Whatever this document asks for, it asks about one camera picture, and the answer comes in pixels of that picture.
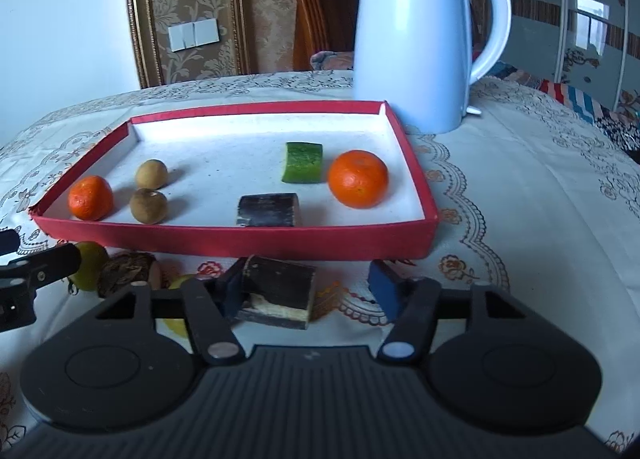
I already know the brown wooden headboard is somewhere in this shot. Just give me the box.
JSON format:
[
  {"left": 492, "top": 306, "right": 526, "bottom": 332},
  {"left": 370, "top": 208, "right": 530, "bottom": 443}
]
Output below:
[{"left": 285, "top": 0, "right": 361, "bottom": 72}]

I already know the striped colourful blanket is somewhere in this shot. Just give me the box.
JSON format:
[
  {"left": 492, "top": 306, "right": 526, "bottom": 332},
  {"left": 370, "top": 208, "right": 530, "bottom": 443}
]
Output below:
[{"left": 492, "top": 61, "right": 640, "bottom": 160}]

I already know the red cardboard box tray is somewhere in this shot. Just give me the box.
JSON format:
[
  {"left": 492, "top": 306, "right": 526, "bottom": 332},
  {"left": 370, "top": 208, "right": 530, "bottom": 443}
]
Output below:
[{"left": 29, "top": 100, "right": 440, "bottom": 261}]

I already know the large orange mandarin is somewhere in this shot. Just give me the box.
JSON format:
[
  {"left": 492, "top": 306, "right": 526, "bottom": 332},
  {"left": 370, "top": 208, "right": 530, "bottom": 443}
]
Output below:
[{"left": 328, "top": 150, "right": 390, "bottom": 210}]

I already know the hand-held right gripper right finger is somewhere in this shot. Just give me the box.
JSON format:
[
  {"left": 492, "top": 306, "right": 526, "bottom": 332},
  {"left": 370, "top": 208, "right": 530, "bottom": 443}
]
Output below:
[{"left": 367, "top": 260, "right": 538, "bottom": 366}]

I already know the yellow lemon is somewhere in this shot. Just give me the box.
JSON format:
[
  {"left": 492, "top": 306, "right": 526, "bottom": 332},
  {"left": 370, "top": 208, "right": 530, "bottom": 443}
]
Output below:
[{"left": 165, "top": 275, "right": 201, "bottom": 340}]

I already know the gilded wall moulding frame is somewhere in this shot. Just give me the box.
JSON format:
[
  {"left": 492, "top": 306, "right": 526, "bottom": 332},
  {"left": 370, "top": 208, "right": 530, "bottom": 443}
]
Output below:
[{"left": 125, "top": 0, "right": 251, "bottom": 88}]

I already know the brown walnut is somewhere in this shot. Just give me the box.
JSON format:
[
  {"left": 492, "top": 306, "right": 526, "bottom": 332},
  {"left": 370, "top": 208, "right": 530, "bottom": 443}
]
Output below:
[{"left": 96, "top": 252, "right": 163, "bottom": 299}]

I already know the dark sugarcane piece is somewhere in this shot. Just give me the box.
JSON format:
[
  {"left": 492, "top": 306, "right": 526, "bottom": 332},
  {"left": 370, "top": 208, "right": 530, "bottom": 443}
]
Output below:
[
  {"left": 236, "top": 193, "right": 304, "bottom": 228},
  {"left": 235, "top": 255, "right": 318, "bottom": 331}
]

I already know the green cucumber piece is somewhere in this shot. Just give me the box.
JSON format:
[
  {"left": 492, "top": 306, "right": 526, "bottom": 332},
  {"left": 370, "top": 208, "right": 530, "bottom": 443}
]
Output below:
[{"left": 281, "top": 141, "right": 324, "bottom": 184}]

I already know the floral sliding door wardrobe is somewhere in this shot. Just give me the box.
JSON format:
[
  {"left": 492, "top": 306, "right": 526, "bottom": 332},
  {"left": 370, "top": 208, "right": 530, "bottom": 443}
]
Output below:
[{"left": 470, "top": 0, "right": 640, "bottom": 114}]

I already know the light blue electric kettle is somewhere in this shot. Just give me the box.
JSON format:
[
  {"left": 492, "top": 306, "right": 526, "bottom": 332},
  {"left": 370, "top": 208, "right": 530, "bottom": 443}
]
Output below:
[{"left": 344, "top": 0, "right": 512, "bottom": 136}]

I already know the green citrus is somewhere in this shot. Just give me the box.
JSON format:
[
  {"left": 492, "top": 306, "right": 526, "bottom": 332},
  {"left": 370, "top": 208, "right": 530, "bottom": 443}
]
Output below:
[{"left": 67, "top": 241, "right": 108, "bottom": 292}]

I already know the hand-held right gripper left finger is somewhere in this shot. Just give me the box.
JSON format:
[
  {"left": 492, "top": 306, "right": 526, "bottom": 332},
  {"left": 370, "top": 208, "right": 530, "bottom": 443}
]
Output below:
[{"left": 95, "top": 261, "right": 246, "bottom": 366}]

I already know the brown printed pillow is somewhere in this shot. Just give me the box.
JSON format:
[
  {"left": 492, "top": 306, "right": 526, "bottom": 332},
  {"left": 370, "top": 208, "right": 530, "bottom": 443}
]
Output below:
[{"left": 310, "top": 50, "right": 356, "bottom": 71}]

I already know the brown kiwi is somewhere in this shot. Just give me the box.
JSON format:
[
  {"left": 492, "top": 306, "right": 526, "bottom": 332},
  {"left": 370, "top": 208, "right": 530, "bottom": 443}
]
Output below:
[{"left": 130, "top": 189, "right": 169, "bottom": 225}]

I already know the white wall light switch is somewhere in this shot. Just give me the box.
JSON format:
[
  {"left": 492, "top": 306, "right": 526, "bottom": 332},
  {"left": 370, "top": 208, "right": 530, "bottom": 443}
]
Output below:
[{"left": 168, "top": 18, "right": 221, "bottom": 52}]

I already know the small orange mandarin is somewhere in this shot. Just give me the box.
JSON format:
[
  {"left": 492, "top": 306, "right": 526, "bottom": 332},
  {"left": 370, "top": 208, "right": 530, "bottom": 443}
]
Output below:
[{"left": 68, "top": 175, "right": 115, "bottom": 221}]

